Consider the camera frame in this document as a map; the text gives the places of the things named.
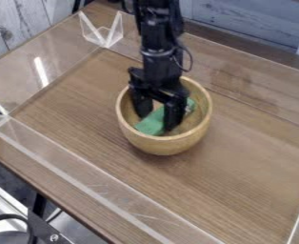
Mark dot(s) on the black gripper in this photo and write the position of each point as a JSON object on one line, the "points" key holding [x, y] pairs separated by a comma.
{"points": [[156, 82]]}

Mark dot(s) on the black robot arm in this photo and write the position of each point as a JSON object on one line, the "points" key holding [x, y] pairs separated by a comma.
{"points": [[160, 26]]}

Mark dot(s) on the black table leg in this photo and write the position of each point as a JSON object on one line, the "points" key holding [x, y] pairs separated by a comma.
{"points": [[39, 207]]}

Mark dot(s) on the black metal bracket with bolt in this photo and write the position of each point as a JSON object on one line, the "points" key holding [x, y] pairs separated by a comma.
{"points": [[46, 234]]}

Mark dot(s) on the light wooden bowl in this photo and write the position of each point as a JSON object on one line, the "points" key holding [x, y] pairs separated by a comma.
{"points": [[186, 136]]}

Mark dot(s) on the green rectangular block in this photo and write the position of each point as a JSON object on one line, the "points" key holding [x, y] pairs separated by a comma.
{"points": [[152, 124]]}

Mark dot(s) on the clear acrylic tray walls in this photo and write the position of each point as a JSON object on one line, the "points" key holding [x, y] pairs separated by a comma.
{"points": [[229, 192]]}

